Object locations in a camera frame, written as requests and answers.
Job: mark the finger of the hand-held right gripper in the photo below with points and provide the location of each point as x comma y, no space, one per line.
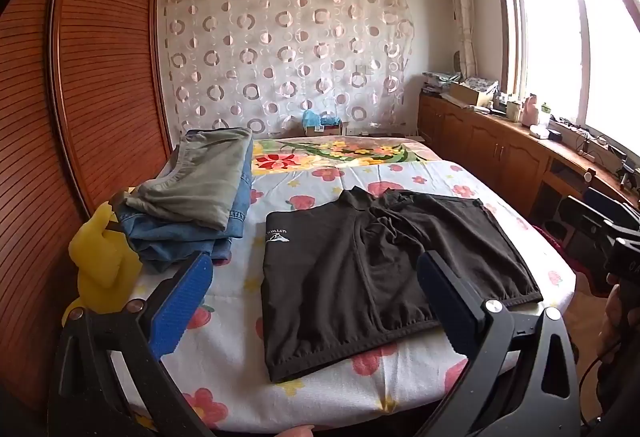
610,203
587,217

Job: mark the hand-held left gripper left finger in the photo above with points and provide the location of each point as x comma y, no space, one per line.
180,302

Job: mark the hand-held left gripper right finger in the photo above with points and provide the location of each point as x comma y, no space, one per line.
450,297

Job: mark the black pants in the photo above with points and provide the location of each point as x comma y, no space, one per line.
340,277

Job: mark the grey-green folded pants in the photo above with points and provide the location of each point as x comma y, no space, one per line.
210,177

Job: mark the person's right hand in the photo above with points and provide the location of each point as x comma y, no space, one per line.
612,317

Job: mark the person's left hand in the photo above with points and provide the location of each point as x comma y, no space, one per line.
297,431

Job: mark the red blanket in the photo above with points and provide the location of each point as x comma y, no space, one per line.
552,237

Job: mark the white flower-print quilt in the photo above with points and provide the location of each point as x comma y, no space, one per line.
240,317

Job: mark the folded blue jeans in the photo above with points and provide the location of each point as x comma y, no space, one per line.
170,239

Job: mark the small black box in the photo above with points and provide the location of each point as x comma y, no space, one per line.
555,135

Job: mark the yellow plush toy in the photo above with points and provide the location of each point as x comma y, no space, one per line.
102,262

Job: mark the white tissue box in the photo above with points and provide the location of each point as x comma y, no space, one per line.
539,132

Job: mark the green-capped bottle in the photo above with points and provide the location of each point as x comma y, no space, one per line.
545,116

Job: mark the pink bottle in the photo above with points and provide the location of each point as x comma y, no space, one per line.
530,109

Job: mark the long wooden cabinet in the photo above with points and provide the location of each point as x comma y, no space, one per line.
480,142

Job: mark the floral patterned bundle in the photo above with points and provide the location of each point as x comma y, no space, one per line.
482,84

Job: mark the open cardboard box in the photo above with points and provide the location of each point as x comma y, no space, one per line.
470,94

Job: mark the window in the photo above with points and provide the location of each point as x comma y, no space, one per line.
550,42

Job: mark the floral plush blanket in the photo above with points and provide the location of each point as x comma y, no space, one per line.
350,152

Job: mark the pile of books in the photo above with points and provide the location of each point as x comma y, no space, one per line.
437,82

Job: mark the small cardboard box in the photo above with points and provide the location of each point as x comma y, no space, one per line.
325,129

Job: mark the blue plastic bag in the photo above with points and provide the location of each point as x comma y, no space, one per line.
315,118

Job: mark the beige window curtain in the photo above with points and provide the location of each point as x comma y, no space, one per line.
462,7

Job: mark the wooden slatted wardrobe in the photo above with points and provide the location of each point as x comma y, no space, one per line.
100,67

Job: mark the circle-patterned sheer curtain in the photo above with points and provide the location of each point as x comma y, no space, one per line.
280,57

